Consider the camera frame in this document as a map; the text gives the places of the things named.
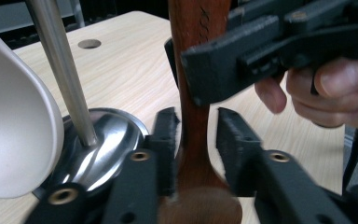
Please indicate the dark wooden spoon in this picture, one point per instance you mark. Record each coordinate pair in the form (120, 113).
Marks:
(194, 130)

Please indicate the white metal desk frame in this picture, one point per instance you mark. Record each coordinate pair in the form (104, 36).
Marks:
(12, 18)

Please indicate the metal utensil rack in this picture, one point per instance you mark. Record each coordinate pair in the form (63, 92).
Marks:
(65, 77)

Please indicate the white ladle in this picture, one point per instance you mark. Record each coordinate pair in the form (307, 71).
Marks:
(15, 124)

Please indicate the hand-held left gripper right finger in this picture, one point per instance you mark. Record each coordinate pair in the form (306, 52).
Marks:
(239, 149)

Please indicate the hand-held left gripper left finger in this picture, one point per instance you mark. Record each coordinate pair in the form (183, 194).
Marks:
(166, 149)

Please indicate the round grey table grommet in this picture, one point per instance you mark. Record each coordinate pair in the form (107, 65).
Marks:
(89, 44)

